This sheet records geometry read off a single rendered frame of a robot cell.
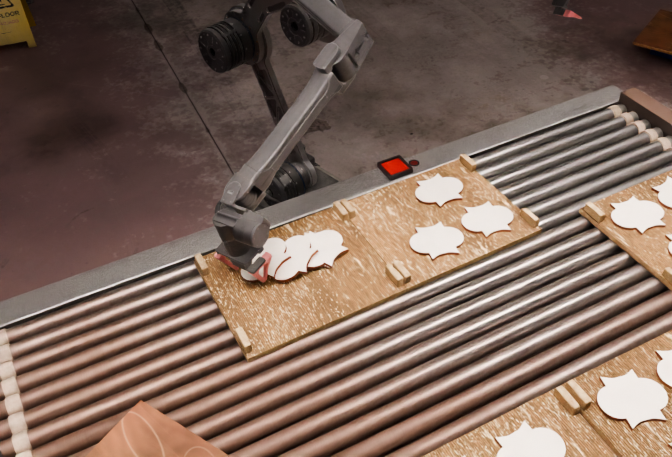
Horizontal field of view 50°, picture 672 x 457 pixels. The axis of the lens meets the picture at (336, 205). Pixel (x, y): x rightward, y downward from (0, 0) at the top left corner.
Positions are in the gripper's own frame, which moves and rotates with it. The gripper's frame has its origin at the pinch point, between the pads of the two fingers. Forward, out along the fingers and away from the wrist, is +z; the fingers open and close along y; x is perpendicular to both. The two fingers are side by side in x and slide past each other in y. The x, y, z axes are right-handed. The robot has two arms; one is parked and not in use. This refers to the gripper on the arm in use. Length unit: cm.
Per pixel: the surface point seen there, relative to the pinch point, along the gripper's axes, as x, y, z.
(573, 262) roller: -48, -61, 18
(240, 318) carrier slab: 11.5, -6.6, 0.5
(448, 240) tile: -36, -33, 10
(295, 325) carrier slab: 6.1, -18.2, 2.7
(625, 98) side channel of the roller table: -123, -47, 25
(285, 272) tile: -4.4, -7.4, 1.0
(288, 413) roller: 24.2, -30.3, 3.1
